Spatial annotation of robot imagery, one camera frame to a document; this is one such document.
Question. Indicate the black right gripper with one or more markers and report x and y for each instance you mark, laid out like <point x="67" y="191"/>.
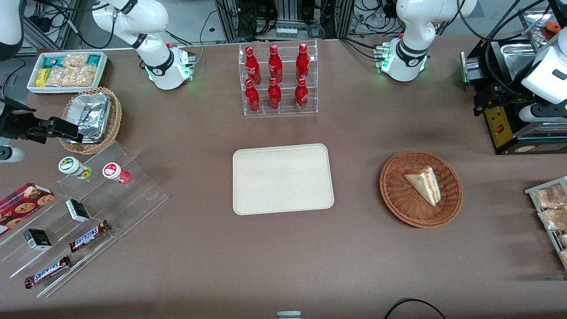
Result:
<point x="12" y="122"/>

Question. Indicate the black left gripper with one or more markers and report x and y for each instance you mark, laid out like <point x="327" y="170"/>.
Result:
<point x="497" y="94"/>

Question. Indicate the triangular sandwich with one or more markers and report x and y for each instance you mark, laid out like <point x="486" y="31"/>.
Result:
<point x="425" y="186"/>

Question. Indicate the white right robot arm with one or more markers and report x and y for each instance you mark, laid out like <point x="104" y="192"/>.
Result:
<point x="164" y="66"/>

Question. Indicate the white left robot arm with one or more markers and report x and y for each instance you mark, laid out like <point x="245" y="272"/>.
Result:
<point x="409" y="53"/>

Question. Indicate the tan wicker basket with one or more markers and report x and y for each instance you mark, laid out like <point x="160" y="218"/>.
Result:
<point x="116" y="119"/>

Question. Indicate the brown wicker basket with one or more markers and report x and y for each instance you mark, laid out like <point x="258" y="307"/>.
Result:
<point x="398" y="199"/>

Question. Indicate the beige rectangular tray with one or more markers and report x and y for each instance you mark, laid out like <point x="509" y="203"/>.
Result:
<point x="283" y="179"/>

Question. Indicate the aluminium foil container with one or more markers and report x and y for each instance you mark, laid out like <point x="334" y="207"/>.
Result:
<point x="91" y="115"/>

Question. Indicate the grey box with green light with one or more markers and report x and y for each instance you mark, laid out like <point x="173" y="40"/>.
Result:
<point x="470" y="68"/>

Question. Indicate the black hot food display case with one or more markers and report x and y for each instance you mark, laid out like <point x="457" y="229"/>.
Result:
<point x="505" y="133"/>

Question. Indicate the green lid white cup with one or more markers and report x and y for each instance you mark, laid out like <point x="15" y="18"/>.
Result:
<point x="71" y="165"/>

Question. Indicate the steel food pan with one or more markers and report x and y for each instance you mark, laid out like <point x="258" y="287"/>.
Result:
<point x="514" y="55"/>

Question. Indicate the large clear cracker bag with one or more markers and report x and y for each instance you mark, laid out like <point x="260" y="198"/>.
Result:
<point x="71" y="76"/>

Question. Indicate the white plastic snack bin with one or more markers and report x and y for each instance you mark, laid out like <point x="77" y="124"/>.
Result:
<point x="32" y="84"/>

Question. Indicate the yellow snack packet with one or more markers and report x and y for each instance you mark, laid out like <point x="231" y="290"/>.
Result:
<point x="42" y="77"/>

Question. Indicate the teal snack packet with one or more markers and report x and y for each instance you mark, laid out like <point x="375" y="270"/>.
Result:
<point x="51" y="62"/>
<point x="94" y="60"/>

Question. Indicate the small clear cracker bag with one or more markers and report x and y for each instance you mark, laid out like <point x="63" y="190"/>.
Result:
<point x="75" y="60"/>

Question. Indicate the red lid white cup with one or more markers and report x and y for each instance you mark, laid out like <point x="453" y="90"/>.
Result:
<point x="114" y="172"/>

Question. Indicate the small black box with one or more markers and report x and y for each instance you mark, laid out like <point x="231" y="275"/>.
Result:
<point x="37" y="239"/>
<point x="77" y="211"/>

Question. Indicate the red cookie box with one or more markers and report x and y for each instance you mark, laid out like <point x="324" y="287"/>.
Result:
<point x="22" y="206"/>

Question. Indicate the orange fried food piece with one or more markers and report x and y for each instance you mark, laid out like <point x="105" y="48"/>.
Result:
<point x="553" y="26"/>

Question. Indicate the clear acrylic stepped shelf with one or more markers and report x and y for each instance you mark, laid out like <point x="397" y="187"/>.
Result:
<point x="137" y="195"/>

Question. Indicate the Snickers chocolate bar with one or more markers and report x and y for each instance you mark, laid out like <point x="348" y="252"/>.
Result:
<point x="48" y="271"/>
<point x="88" y="236"/>

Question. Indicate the clear bag of fried snacks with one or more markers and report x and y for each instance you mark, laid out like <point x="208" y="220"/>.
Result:
<point x="551" y="197"/>
<point x="563" y="240"/>
<point x="564" y="257"/>
<point x="553" y="219"/>

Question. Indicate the red cola bottle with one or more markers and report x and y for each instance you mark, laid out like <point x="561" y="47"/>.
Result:
<point x="252" y="97"/>
<point x="275" y="64"/>
<point x="274" y="95"/>
<point x="252" y="66"/>
<point x="301" y="95"/>
<point x="302" y="62"/>

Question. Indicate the clear acrylic bottle rack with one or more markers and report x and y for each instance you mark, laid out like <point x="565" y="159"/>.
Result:
<point x="285" y="113"/>

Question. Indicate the small grey device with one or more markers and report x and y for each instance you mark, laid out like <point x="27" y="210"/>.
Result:
<point x="289" y="315"/>

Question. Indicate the aluminium frame equipment rack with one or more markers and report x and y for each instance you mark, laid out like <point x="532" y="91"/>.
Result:
<point x="283" y="17"/>

